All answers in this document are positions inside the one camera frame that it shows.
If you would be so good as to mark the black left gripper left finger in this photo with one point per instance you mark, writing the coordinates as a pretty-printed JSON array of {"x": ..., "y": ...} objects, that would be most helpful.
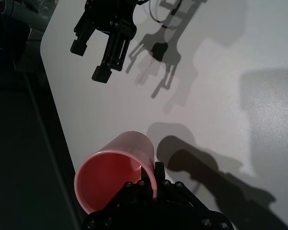
[{"x": 134, "y": 194}]

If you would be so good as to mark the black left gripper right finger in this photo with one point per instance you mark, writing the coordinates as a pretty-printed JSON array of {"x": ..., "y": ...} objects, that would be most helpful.
[{"x": 172, "y": 191}]

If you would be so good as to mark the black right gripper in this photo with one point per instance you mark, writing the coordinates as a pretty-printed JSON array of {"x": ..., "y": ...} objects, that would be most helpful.
[{"x": 105, "y": 14}]

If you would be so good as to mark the pink plastic cup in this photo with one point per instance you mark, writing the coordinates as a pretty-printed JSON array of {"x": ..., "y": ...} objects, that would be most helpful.
[{"x": 105, "y": 172}]

